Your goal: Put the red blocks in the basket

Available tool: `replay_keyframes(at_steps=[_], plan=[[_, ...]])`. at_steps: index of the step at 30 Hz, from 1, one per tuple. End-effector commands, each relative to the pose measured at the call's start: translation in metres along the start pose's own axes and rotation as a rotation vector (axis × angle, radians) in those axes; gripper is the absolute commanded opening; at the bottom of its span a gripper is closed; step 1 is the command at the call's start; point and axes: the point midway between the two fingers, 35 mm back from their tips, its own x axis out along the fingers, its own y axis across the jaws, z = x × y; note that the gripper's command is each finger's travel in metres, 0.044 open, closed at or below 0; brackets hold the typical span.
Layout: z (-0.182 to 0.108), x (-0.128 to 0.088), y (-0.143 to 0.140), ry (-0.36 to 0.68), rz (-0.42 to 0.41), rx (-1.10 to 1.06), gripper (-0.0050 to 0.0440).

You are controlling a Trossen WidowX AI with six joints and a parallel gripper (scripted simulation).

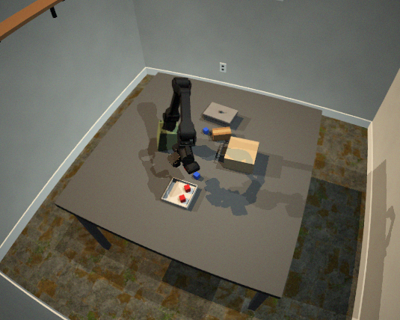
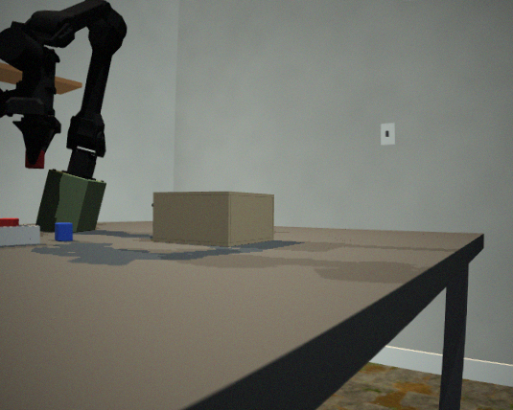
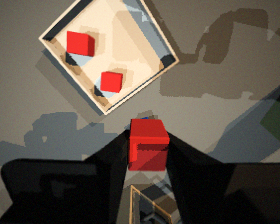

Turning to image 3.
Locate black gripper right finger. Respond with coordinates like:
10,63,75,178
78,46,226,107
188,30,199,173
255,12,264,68
166,131,280,224

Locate red block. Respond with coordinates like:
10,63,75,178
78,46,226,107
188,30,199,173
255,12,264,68
100,71,123,93
67,31,95,57
128,119,170,171

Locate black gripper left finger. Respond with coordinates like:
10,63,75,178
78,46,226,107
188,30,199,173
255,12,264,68
0,129,129,224

